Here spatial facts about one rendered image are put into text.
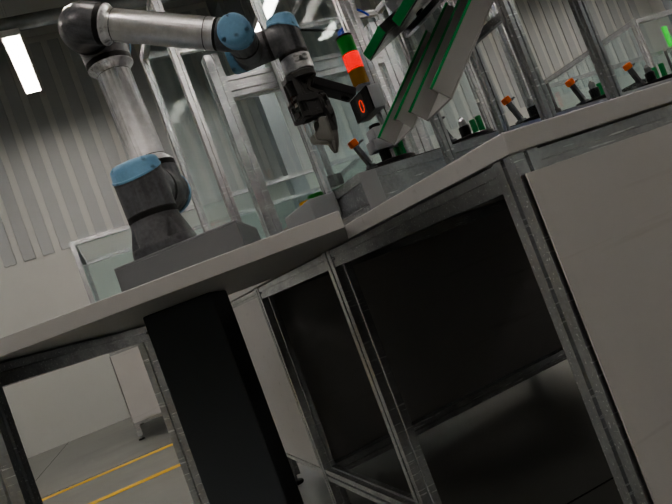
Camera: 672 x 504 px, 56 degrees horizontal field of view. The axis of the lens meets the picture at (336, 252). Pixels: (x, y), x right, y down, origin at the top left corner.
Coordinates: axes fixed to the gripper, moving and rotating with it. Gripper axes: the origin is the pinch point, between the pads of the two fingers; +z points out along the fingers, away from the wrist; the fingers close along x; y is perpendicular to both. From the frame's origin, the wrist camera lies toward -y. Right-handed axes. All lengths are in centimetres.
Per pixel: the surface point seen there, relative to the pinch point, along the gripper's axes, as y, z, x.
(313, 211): 12.7, 13.7, 1.9
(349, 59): -22.2, -27.3, -17.3
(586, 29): -32, 3, 53
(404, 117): -0.3, 5.2, 32.8
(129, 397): 50, 65, -506
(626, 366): 9, 55, 75
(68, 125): -6, -313, -804
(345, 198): 5.9, 13.7, 6.5
